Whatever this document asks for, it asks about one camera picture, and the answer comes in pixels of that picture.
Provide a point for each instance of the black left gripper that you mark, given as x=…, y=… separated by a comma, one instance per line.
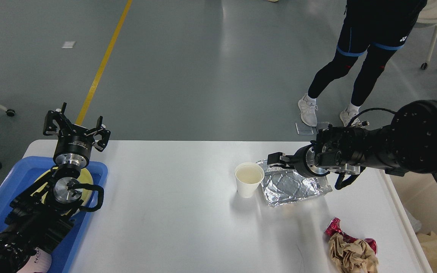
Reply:
x=74, y=149

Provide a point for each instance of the clear floor plate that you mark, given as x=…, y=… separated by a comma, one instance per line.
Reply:
x=303, y=129
x=322, y=126

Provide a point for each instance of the crumpled brown paper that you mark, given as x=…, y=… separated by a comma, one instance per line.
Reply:
x=356, y=257

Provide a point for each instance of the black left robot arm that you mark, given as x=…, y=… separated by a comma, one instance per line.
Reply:
x=40, y=215

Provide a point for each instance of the white plastic bin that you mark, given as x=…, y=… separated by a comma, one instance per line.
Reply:
x=416, y=195

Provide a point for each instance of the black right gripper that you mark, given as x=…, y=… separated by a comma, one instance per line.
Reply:
x=302, y=161

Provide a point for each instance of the crumpled foil back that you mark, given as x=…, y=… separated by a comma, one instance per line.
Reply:
x=285, y=186

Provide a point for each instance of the pink mug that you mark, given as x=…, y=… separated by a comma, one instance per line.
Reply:
x=40, y=262

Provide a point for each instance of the white office chair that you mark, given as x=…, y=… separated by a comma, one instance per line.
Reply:
x=428, y=18

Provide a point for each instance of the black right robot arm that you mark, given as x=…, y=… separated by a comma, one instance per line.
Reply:
x=407, y=144

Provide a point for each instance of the foil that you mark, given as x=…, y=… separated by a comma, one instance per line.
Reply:
x=415, y=223
x=285, y=186

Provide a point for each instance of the person in black clothes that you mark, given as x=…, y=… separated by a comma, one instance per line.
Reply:
x=377, y=28

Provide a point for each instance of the clear floor plate left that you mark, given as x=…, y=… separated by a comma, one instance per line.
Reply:
x=303, y=129

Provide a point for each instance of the clear floor plate right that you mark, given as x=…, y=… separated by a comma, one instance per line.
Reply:
x=322, y=126

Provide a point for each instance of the red foil wrapper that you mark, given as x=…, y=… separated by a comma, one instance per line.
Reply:
x=334, y=228

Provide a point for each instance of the white paper cup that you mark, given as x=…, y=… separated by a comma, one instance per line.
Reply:
x=248, y=176

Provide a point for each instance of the foil front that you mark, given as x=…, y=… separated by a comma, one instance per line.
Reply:
x=415, y=223

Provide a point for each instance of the yellow plate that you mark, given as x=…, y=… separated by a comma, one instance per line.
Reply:
x=84, y=178

